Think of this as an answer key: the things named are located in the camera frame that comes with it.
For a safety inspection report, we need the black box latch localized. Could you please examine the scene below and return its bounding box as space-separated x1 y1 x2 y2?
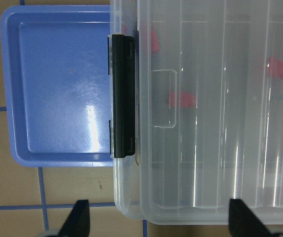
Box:
108 34 136 158

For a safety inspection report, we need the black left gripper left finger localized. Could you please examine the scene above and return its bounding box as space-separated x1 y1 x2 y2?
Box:
59 199 90 237

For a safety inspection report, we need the clear plastic storage box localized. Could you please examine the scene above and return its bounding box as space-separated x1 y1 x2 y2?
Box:
109 0 283 220

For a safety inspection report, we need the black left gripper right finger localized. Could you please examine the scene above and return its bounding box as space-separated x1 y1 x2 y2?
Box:
228 198 273 237

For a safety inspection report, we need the red block near latch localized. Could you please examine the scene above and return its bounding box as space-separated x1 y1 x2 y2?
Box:
121 23 159 52

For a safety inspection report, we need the clear plastic box lid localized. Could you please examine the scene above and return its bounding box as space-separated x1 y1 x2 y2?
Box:
136 0 283 226

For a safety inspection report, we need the blue plastic tray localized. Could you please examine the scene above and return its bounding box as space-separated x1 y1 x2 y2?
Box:
0 5 112 167

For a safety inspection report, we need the red block in box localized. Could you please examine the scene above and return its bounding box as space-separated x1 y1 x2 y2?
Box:
169 91 197 108
266 57 283 80

